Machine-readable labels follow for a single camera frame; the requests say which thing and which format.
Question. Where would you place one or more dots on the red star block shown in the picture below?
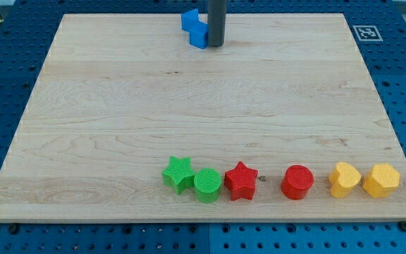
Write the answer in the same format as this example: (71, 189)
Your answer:
(240, 181)

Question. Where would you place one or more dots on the white fiducial marker tag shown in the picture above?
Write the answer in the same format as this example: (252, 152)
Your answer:
(367, 33)

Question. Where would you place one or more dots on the yellow heart block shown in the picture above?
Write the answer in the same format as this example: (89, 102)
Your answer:
(343, 179)

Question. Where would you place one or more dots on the blue block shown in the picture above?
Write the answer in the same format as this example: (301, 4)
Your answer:
(189, 18)
(199, 35)

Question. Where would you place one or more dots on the green star block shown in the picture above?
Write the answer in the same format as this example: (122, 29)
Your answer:
(179, 174)

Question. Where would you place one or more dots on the wooden board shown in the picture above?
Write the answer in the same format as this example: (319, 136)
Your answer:
(118, 94)

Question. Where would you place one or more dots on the red cylinder block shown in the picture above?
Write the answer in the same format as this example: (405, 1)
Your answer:
(297, 181)

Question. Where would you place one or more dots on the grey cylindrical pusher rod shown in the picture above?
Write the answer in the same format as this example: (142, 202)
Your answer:
(216, 22)

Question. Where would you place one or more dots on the blue block near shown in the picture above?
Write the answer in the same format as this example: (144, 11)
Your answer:
(199, 35)

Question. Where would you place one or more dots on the blue block far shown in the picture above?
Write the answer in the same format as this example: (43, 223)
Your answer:
(189, 18)

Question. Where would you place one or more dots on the green cylinder block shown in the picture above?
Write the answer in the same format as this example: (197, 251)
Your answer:
(207, 183)

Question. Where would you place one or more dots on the yellow hexagon block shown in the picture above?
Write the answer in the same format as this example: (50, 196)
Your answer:
(381, 180)

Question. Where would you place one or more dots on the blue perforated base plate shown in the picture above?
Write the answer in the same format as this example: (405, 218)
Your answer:
(25, 37)

